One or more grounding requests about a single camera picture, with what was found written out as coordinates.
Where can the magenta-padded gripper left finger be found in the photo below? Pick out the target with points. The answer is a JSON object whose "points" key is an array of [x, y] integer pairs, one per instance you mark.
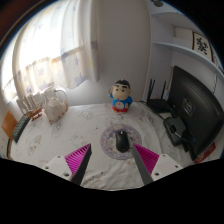
{"points": [[60, 165]]}

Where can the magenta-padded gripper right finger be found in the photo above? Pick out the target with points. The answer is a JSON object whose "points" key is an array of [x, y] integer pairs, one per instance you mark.
{"points": [[165, 165]]}

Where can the black computer mouse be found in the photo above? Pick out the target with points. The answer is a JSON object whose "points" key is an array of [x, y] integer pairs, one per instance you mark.
{"points": [[122, 141]]}

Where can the round printed mouse pad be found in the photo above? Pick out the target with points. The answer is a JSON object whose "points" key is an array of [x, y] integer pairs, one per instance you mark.
{"points": [[108, 141]]}

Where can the flat red booklet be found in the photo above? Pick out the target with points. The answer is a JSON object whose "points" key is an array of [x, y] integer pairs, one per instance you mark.
{"points": [[205, 153]]}

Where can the white printed tablecloth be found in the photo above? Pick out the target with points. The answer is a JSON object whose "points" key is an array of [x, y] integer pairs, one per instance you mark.
{"points": [[83, 130]]}

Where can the black keyboard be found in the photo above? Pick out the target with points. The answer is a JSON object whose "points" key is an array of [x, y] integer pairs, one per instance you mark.
{"points": [[20, 128]]}

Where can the large white conch shell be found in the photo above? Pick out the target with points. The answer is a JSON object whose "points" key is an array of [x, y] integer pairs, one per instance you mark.
{"points": [[55, 108]]}

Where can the wooden model sailing ship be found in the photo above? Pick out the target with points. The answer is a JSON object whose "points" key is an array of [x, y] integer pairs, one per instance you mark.
{"points": [[33, 113]]}

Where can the black router with antennas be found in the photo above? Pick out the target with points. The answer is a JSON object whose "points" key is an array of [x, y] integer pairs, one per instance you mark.
{"points": [[158, 105]]}

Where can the orange wooden chair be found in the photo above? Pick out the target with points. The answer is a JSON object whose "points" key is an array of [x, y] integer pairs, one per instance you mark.
{"points": [[8, 125]]}

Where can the black computer monitor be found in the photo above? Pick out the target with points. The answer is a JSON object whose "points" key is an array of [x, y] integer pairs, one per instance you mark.
{"points": [[196, 106]]}

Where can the white curved pipe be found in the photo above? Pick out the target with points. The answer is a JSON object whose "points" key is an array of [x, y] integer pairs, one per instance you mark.
{"points": [[63, 91]]}

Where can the cartoon boy figurine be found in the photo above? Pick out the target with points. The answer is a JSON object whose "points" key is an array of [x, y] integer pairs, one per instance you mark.
{"points": [[120, 96]]}

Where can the white star-print curtain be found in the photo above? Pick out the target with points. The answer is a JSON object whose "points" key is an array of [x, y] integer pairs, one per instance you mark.
{"points": [[50, 50]]}

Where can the white wall shelf unit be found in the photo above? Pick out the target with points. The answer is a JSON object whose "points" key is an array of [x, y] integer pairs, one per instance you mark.
{"points": [[193, 43]]}

